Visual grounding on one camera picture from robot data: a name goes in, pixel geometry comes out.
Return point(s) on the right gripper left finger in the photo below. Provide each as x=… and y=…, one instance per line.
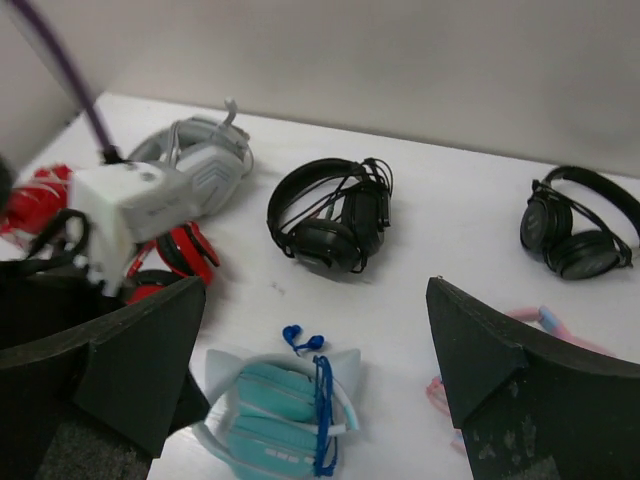
x=99, y=400

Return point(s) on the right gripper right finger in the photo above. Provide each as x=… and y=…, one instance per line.
x=529, y=405

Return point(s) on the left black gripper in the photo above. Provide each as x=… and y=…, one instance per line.
x=46, y=293

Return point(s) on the teal cat-ear headphones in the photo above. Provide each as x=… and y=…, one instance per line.
x=268, y=429

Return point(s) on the blue earphones with cable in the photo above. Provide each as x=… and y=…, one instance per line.
x=326, y=452

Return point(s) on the red folded headphones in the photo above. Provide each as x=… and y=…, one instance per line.
x=33, y=204

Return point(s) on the red and black headphones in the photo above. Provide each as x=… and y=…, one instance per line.
x=184, y=250

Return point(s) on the black on-ear headphones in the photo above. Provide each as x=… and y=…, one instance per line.
x=572, y=240

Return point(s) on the grey white gaming headset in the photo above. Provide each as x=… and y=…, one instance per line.
x=215, y=155

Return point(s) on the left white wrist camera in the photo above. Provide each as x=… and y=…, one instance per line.
x=128, y=204

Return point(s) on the black headset with cable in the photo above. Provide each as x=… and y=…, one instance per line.
x=332, y=212

